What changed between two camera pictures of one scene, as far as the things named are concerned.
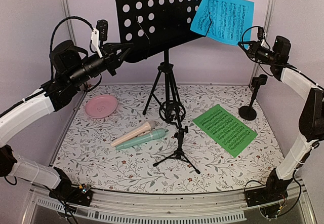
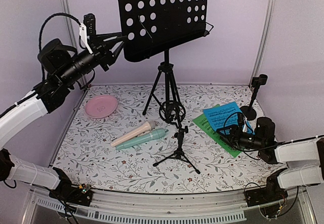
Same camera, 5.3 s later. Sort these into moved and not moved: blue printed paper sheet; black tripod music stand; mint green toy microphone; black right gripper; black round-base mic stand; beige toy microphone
Moved: blue printed paper sheet; black right gripper
Not moved: beige toy microphone; black tripod music stand; mint green toy microphone; black round-base mic stand
